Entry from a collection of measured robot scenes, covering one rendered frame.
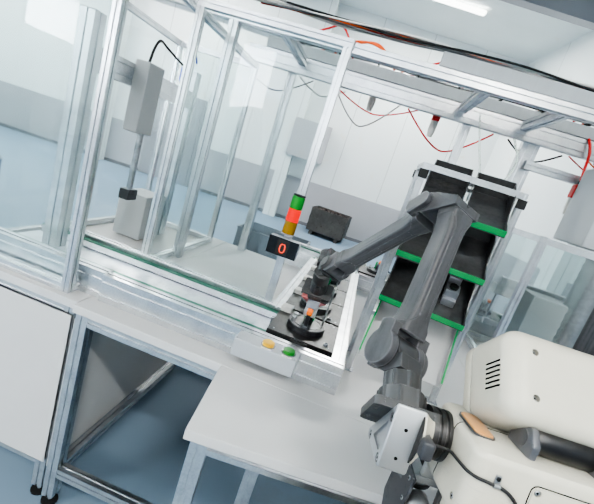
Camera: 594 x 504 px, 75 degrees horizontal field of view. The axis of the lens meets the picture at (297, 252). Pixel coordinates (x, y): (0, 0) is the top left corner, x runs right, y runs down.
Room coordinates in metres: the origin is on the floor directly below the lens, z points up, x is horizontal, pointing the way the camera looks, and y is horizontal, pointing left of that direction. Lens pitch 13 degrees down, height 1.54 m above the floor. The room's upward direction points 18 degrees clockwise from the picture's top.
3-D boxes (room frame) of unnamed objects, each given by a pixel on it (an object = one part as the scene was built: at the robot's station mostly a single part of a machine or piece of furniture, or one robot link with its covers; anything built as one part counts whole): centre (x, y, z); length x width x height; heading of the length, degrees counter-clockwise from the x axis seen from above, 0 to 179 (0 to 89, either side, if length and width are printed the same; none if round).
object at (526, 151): (2.32, -1.05, 1.56); 0.09 x 0.04 x 1.39; 83
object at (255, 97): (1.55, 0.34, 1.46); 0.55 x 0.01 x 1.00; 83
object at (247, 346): (1.14, 0.00, 0.93); 0.21 x 0.07 x 0.06; 83
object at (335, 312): (1.59, -0.15, 1.01); 0.24 x 0.24 x 0.13; 83
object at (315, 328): (1.34, -0.12, 0.98); 0.14 x 0.14 x 0.02
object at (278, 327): (1.34, -0.12, 0.96); 0.24 x 0.24 x 0.02; 83
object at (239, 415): (1.14, -0.33, 0.84); 0.90 x 0.70 x 0.03; 89
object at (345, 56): (1.51, 0.05, 1.46); 0.03 x 0.03 x 1.00; 83
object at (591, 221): (1.93, -1.36, 1.50); 0.38 x 0.21 x 0.88; 173
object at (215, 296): (1.40, 0.18, 0.91); 0.84 x 0.28 x 0.10; 83
